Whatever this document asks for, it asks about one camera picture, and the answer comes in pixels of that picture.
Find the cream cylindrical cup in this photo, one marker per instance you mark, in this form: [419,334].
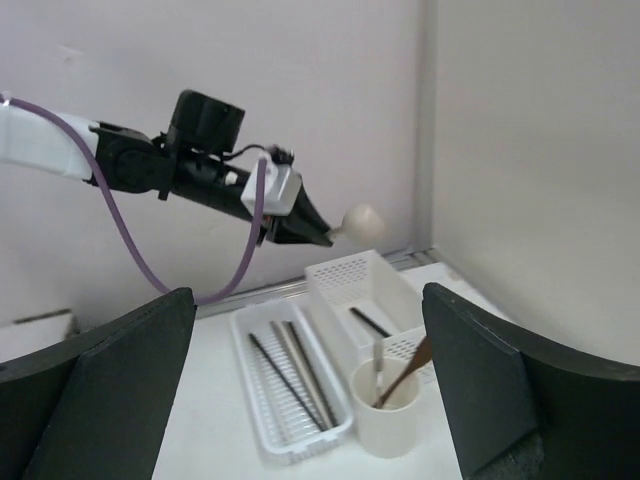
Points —
[392,431]

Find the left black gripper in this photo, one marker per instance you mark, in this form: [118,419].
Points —
[233,191]

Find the silver metal chopstick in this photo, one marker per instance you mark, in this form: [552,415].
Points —
[288,346]

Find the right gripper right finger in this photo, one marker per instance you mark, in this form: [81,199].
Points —
[522,406]

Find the white perforated flat tray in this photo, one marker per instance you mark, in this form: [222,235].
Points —
[284,432]

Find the cream spoon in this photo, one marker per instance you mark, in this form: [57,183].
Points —
[360,224]

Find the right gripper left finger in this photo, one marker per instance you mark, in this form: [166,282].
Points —
[96,405]

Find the small silver fork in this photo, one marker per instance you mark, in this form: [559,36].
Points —
[378,366]

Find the white perforated square box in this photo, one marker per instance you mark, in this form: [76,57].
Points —
[366,281]

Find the brown wooden fork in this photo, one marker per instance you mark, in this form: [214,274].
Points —
[421,357]

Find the black thin chopstick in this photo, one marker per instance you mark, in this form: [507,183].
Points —
[255,342]

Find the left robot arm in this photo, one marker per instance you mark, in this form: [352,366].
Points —
[201,128]

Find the black spoon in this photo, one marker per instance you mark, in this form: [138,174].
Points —
[366,320]

